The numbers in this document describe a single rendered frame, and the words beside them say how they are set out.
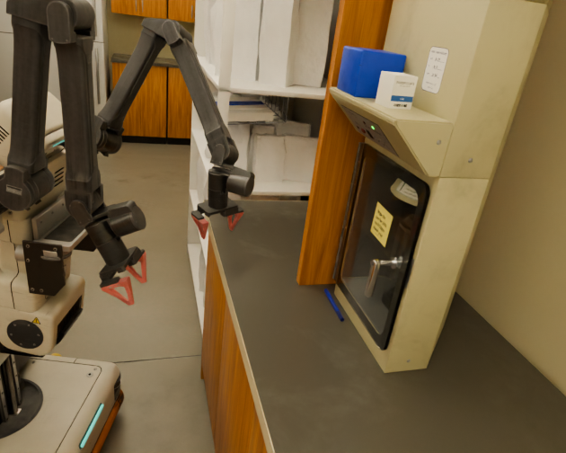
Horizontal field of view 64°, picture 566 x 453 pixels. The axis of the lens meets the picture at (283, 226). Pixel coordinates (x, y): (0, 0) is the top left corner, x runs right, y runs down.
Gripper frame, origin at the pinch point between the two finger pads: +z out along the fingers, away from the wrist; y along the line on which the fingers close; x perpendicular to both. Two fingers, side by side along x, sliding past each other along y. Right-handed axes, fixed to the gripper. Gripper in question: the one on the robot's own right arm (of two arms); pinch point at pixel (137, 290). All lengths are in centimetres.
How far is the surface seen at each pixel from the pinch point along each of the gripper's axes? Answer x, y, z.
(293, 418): -32.8, -28.0, 23.0
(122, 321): 86, 111, 68
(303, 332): -34.7, -1.1, 24.0
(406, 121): -69, -15, -22
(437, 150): -73, -13, -15
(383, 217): -61, 0, 1
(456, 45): -81, -7, -30
